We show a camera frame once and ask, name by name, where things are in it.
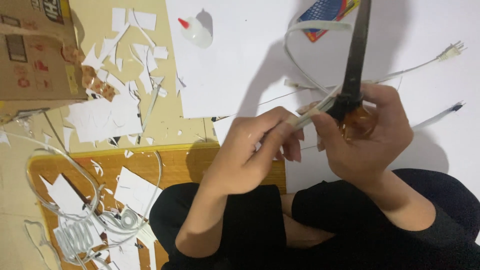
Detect person's left hand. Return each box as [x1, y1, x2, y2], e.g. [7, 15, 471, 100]
[202, 107, 305, 196]

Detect person's right hand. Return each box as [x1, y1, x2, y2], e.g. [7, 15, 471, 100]
[311, 84, 414, 185]

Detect black tool with amber handle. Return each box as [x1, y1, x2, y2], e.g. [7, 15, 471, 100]
[325, 0, 376, 140]

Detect white cable with plug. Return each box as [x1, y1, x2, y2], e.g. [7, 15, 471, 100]
[283, 20, 468, 129]

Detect wooden board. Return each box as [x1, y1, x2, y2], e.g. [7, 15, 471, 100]
[28, 142, 287, 270]

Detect white strip with dark tip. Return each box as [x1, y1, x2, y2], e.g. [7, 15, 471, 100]
[411, 100, 466, 132]

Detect large white paper sheet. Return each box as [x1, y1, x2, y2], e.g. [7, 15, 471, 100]
[165, 0, 480, 244]

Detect person's legs in black shorts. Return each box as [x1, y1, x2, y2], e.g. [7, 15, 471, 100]
[149, 168, 480, 270]

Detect white paper cutoffs on board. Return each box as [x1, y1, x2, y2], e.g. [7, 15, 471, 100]
[39, 159, 159, 270]

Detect clear glue bottle red cap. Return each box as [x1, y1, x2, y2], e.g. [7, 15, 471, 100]
[177, 16, 214, 49]

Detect heap of white paper scraps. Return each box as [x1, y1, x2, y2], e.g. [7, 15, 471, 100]
[62, 7, 187, 148]

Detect blue and red package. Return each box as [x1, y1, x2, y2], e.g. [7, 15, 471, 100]
[298, 0, 361, 43]

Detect brown cardboard box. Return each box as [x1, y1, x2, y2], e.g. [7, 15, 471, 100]
[0, 0, 118, 125]

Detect coiled white cable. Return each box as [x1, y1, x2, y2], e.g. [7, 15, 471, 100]
[0, 129, 164, 270]

